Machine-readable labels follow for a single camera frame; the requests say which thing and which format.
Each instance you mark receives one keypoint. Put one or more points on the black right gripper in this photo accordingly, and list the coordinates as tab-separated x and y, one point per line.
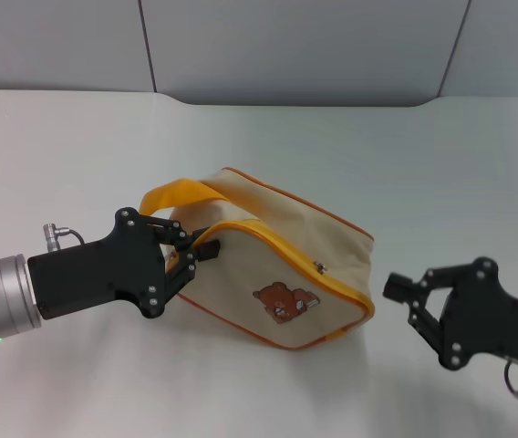
491	315

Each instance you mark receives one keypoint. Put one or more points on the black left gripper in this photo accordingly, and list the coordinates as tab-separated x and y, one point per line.
90	274

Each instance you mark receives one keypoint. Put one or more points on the beige orange bear food bag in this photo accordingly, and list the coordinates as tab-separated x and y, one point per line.
282	255

